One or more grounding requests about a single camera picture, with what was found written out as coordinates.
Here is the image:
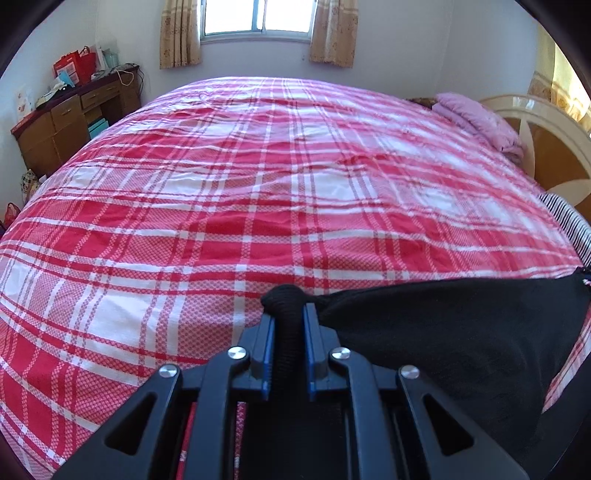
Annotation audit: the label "folded pink blanket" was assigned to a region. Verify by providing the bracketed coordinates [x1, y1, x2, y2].
[432, 93, 526, 165]

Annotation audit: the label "red white plaid bedspread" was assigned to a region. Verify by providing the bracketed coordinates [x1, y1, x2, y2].
[1, 77, 580, 479]

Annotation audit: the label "red gift bag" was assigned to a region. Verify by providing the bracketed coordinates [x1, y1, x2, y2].
[53, 46, 97, 86]

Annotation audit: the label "yellow side curtain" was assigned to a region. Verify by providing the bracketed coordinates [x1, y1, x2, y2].
[528, 25, 590, 133]

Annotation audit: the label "striped pillow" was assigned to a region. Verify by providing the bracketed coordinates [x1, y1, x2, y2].
[539, 192, 591, 267]

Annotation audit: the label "brown wooden desk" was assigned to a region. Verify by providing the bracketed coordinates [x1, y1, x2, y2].
[11, 64, 143, 177]

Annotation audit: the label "left beige curtain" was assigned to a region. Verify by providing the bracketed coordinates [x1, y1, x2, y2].
[159, 0, 201, 70]

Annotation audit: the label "beige curtain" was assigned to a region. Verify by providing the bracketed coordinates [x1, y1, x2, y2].
[310, 0, 359, 68]
[159, 0, 201, 70]

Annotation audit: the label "cream and wood headboard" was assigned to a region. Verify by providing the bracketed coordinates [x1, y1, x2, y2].
[481, 94, 590, 219]

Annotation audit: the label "right beige curtain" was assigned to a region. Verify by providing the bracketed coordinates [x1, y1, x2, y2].
[310, 0, 359, 68]

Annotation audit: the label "window with metal frame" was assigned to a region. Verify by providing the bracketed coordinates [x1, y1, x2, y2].
[201, 0, 318, 40]

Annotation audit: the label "black pants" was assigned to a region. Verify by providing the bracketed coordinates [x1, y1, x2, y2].
[262, 268, 590, 460]

